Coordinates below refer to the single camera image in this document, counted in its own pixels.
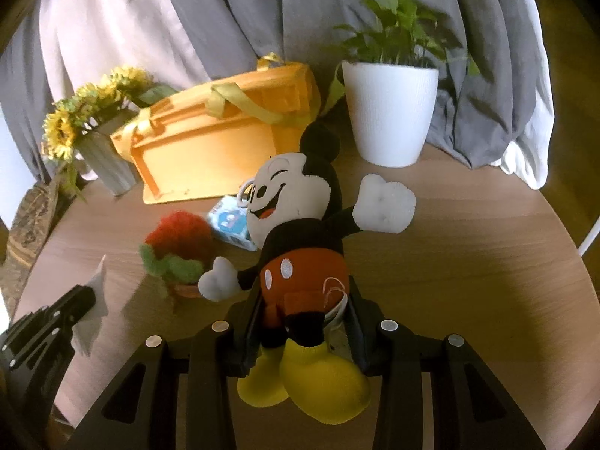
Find blue tissue packet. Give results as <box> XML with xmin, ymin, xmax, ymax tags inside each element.
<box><xmin>207</xmin><ymin>194</ymin><xmax>258</xmax><ymax>251</ymax></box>

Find brown patterned woven cloth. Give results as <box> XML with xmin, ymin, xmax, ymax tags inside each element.
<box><xmin>0</xmin><ymin>183</ymin><xmax>64</xmax><ymax>310</ymax></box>

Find grey curtain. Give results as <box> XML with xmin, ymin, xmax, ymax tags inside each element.
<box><xmin>0</xmin><ymin>23</ymin><xmax>52</xmax><ymax>188</ymax></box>
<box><xmin>154</xmin><ymin>0</ymin><xmax>540</xmax><ymax>170</ymax></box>

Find green plant in white pot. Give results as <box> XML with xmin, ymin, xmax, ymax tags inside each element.
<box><xmin>323</xmin><ymin>0</ymin><xmax>481</xmax><ymax>168</ymax></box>

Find white hoop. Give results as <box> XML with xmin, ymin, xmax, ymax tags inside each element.
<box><xmin>579</xmin><ymin>211</ymin><xmax>600</xmax><ymax>255</ymax></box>

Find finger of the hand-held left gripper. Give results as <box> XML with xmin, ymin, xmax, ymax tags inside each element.
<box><xmin>44</xmin><ymin>285</ymin><xmax>105</xmax><ymax>335</ymax></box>

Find red and green plush toy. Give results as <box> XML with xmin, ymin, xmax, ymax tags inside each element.
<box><xmin>139</xmin><ymin>211</ymin><xmax>216</xmax><ymax>298</ymax></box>

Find grey ribbed vase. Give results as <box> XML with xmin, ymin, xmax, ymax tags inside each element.
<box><xmin>77</xmin><ymin>112</ymin><xmax>141</xmax><ymax>196</ymax></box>

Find white cloth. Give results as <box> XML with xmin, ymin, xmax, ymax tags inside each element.
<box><xmin>70</xmin><ymin>254</ymin><xmax>111</xmax><ymax>357</ymax></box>

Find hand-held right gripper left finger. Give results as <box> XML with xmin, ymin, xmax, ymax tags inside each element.
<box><xmin>66</xmin><ymin>286</ymin><xmax>268</xmax><ymax>450</ymax></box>

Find orange plastic crate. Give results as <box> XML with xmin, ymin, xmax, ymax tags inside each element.
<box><xmin>110</xmin><ymin>54</ymin><xmax>322</xmax><ymax>206</ymax></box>

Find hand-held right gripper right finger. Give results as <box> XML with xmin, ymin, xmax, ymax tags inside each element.
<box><xmin>344</xmin><ymin>281</ymin><xmax>547</xmax><ymax>450</ymax></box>

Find white curtain lining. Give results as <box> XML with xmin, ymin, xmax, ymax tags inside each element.
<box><xmin>487</xmin><ymin>9</ymin><xmax>556</xmax><ymax>191</ymax></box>

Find sunflower bouquet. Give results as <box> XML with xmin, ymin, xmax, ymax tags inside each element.
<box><xmin>41</xmin><ymin>66</ymin><xmax>179</xmax><ymax>204</ymax></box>

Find pale pink curtain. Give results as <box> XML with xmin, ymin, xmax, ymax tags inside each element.
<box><xmin>40</xmin><ymin>0</ymin><xmax>263</xmax><ymax>104</ymax></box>

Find mouse plush toy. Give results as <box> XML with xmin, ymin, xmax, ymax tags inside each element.
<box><xmin>198</xmin><ymin>121</ymin><xmax>417</xmax><ymax>425</ymax></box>

